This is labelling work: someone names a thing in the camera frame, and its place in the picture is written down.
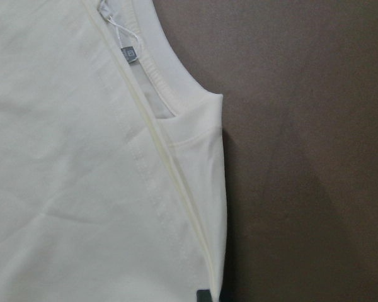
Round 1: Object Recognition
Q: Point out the cream long-sleeve graphic shirt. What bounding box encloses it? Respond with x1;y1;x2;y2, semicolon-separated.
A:
0;1;227;301

